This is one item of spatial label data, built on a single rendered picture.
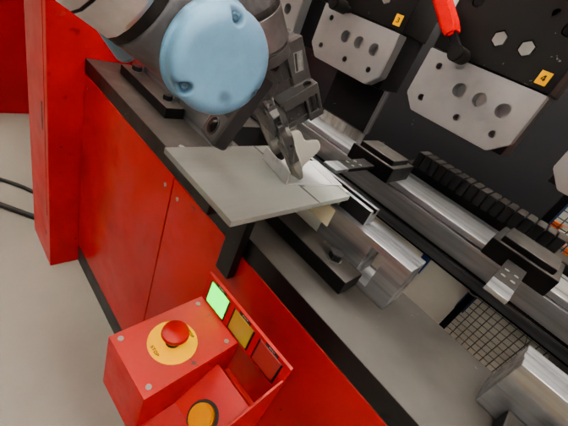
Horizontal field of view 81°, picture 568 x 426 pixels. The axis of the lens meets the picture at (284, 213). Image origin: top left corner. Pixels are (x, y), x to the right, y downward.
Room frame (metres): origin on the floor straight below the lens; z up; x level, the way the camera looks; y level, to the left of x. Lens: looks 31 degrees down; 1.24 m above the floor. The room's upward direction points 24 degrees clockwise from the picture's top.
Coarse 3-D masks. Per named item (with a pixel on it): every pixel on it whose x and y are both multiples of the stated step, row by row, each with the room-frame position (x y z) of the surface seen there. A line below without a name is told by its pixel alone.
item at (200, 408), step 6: (204, 402) 0.26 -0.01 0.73; (192, 408) 0.25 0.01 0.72; (198, 408) 0.25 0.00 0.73; (204, 408) 0.25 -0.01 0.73; (210, 408) 0.26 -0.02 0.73; (192, 414) 0.25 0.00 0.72; (198, 414) 0.25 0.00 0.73; (204, 414) 0.25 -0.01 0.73; (210, 414) 0.25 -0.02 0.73; (192, 420) 0.24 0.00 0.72; (198, 420) 0.24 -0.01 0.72; (204, 420) 0.24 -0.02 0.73; (210, 420) 0.24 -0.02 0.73
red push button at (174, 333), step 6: (168, 324) 0.30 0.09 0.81; (174, 324) 0.31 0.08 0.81; (180, 324) 0.31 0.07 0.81; (162, 330) 0.29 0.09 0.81; (168, 330) 0.29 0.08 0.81; (174, 330) 0.30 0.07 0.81; (180, 330) 0.30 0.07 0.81; (186, 330) 0.30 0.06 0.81; (162, 336) 0.28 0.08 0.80; (168, 336) 0.28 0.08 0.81; (174, 336) 0.29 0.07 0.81; (180, 336) 0.29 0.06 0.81; (186, 336) 0.30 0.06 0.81; (168, 342) 0.28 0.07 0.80; (174, 342) 0.28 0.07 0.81; (180, 342) 0.28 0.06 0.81
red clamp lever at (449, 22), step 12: (432, 0) 0.50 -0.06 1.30; (444, 0) 0.49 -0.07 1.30; (444, 12) 0.48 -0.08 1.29; (456, 12) 0.49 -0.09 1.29; (444, 24) 0.48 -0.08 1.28; (456, 24) 0.48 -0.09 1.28; (456, 36) 0.47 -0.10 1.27; (456, 48) 0.46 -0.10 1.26; (456, 60) 0.46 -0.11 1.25; (468, 60) 0.49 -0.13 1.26
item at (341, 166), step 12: (360, 144) 0.80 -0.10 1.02; (372, 144) 0.80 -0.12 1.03; (384, 144) 0.84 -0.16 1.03; (348, 156) 0.79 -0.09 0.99; (360, 156) 0.77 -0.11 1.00; (372, 156) 0.75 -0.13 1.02; (384, 156) 0.75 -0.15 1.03; (396, 156) 0.78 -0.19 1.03; (336, 168) 0.63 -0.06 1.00; (348, 168) 0.66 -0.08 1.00; (360, 168) 0.69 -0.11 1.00; (372, 168) 0.74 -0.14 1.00; (384, 168) 0.73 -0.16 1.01; (396, 168) 0.74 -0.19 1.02; (408, 168) 0.79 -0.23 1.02; (384, 180) 0.72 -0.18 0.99; (396, 180) 0.76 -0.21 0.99
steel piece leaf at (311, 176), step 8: (272, 160) 0.52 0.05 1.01; (280, 160) 0.56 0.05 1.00; (272, 168) 0.52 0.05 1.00; (280, 168) 0.50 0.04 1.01; (288, 168) 0.54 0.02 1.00; (304, 168) 0.57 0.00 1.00; (312, 168) 0.59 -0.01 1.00; (280, 176) 0.50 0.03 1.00; (288, 176) 0.48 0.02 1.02; (304, 176) 0.54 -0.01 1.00; (312, 176) 0.55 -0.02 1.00; (320, 176) 0.57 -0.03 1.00; (296, 184) 0.50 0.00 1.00; (304, 184) 0.51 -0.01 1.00; (312, 184) 0.52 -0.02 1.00; (320, 184) 0.53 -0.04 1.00; (328, 184) 0.55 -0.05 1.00
